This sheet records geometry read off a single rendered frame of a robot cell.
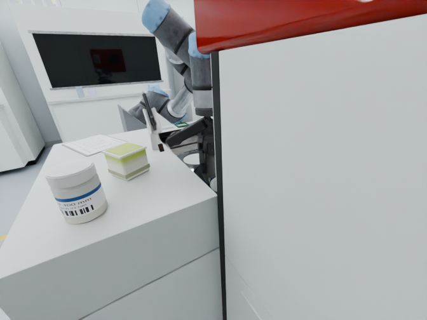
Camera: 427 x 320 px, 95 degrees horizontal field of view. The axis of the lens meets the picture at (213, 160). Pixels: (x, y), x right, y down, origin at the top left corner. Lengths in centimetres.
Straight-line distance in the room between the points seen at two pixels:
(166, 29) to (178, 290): 60
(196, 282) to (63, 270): 28
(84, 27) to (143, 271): 349
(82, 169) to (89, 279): 18
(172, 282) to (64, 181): 29
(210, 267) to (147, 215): 23
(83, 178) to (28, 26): 341
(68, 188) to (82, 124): 313
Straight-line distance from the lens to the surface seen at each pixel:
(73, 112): 348
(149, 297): 51
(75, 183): 38
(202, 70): 45
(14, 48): 466
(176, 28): 56
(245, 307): 51
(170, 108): 122
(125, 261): 41
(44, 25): 372
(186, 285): 53
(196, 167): 66
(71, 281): 42
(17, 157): 374
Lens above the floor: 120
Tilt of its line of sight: 25 degrees down
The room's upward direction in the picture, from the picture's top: 3 degrees counter-clockwise
